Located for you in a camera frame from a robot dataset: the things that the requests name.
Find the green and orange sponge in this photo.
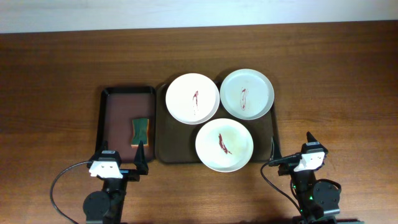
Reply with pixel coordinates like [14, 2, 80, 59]
[131, 118, 150, 147]

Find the black cable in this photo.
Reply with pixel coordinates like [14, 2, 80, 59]
[49, 161, 91, 224]
[260, 161, 308, 218]

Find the large brown serving tray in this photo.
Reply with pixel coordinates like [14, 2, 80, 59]
[154, 84, 280, 164]

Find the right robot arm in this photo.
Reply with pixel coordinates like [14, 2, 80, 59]
[265, 132, 341, 223]

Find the white plate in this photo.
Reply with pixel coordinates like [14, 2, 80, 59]
[165, 73, 220, 124]
[195, 118, 254, 172]
[220, 68, 275, 120]

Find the black small sponge tray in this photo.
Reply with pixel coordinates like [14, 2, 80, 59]
[95, 86, 156, 164]

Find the white plate front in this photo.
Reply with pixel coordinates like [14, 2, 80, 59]
[195, 118, 254, 172]

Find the left black cable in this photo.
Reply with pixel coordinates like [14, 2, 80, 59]
[49, 161, 91, 224]

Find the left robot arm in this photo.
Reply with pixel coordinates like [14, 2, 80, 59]
[83, 141, 149, 224]

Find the right black cable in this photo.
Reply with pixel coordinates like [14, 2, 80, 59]
[260, 161, 308, 218]

